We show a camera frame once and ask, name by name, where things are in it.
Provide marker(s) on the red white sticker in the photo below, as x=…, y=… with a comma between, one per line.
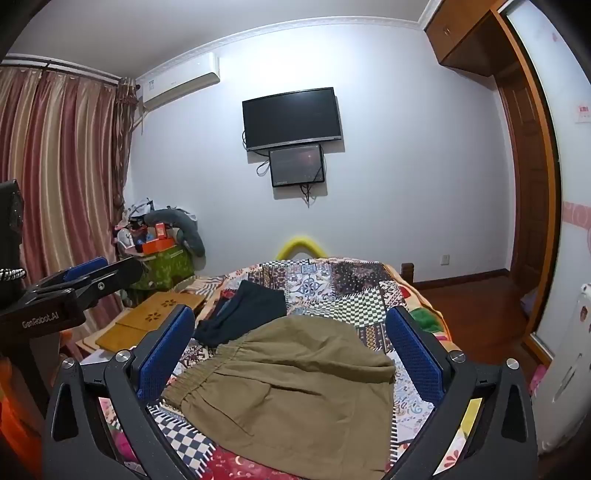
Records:
x=584, y=114

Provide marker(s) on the white air conditioner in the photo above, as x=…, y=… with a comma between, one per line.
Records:
x=180, y=83

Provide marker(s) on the dark navy pants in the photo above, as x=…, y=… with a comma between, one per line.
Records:
x=249, y=309

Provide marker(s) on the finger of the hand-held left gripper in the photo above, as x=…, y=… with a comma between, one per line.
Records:
x=111, y=277
x=87, y=268

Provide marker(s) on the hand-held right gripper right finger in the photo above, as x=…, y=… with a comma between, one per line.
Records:
x=415, y=355

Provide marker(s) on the green cloth cover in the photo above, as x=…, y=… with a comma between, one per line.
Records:
x=166, y=270

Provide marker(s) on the black wall television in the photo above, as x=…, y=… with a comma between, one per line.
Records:
x=291, y=117

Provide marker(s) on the white wall socket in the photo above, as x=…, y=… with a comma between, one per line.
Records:
x=444, y=259

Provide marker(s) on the orange box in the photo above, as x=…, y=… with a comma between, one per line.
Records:
x=157, y=247

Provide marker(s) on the yellow hoop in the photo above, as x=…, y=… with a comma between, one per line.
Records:
x=298, y=241

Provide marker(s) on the white appliance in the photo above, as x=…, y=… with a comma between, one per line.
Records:
x=563, y=369

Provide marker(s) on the wooden overhead cabinet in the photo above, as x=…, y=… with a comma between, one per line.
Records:
x=457, y=32

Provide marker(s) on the white curtain rail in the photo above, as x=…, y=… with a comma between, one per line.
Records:
x=60, y=64

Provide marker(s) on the wooden headboard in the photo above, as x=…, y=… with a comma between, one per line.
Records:
x=152, y=314

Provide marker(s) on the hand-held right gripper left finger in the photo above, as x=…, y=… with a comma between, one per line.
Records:
x=166, y=355

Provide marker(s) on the purple cloth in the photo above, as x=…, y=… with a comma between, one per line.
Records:
x=530, y=302

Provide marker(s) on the grey plush pillow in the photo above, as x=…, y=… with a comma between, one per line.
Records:
x=194, y=240

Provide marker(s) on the wooden door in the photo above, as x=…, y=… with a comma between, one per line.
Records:
x=521, y=184

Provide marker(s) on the khaki pants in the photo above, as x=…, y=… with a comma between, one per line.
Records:
x=286, y=392

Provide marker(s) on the small black wall monitor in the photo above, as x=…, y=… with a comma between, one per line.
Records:
x=295, y=165

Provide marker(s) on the wooden bed post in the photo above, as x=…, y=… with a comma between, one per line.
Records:
x=407, y=272

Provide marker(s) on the striped pink curtain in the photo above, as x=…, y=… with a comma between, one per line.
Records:
x=60, y=161

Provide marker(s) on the white sliding wardrobe door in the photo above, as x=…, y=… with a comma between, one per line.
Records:
x=572, y=184

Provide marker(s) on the patchwork blanket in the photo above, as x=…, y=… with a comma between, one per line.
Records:
x=332, y=295

